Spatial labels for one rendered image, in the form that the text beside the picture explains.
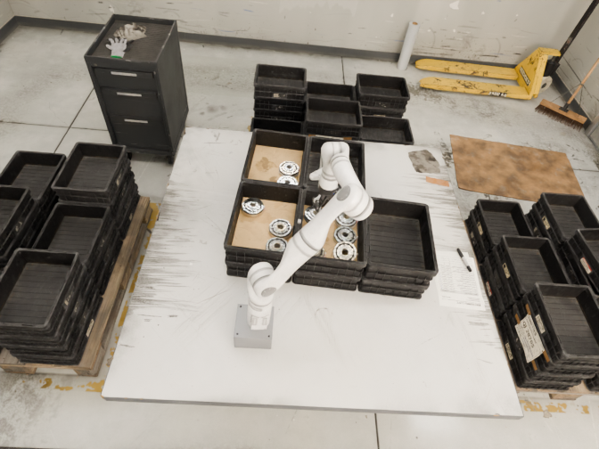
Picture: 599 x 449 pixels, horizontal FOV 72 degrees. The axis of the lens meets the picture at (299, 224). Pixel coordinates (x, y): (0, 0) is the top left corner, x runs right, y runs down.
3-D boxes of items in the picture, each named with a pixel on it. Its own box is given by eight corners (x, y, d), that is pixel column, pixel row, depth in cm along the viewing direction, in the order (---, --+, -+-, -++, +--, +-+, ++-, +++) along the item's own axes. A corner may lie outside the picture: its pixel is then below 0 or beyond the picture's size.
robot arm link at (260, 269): (246, 263, 141) (244, 290, 153) (255, 285, 135) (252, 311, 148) (271, 257, 144) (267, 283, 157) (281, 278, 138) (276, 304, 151)
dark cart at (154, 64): (176, 168, 325) (156, 62, 256) (118, 164, 323) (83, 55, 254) (191, 122, 364) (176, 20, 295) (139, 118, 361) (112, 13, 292)
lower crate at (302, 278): (356, 293, 186) (361, 279, 177) (291, 285, 185) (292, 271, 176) (356, 226, 211) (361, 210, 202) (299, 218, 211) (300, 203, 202)
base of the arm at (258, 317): (270, 329, 161) (274, 306, 149) (247, 330, 160) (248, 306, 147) (269, 308, 167) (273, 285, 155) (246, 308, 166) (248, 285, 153)
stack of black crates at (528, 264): (542, 323, 249) (576, 296, 223) (494, 321, 247) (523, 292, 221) (521, 268, 274) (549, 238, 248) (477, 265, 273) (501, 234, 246)
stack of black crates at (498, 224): (521, 268, 274) (539, 248, 257) (477, 265, 273) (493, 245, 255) (503, 223, 300) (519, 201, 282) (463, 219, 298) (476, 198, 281)
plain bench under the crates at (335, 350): (455, 453, 211) (524, 417, 158) (139, 441, 202) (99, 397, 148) (407, 218, 313) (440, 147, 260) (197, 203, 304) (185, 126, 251)
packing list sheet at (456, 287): (489, 311, 186) (489, 311, 186) (439, 308, 185) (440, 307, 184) (471, 252, 207) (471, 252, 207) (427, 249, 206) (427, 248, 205)
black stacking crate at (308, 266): (361, 280, 178) (366, 265, 169) (293, 272, 177) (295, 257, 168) (360, 212, 203) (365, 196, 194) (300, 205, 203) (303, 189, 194)
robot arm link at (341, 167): (358, 164, 146) (343, 151, 142) (380, 210, 126) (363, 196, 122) (340, 180, 150) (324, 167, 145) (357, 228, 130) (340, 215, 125)
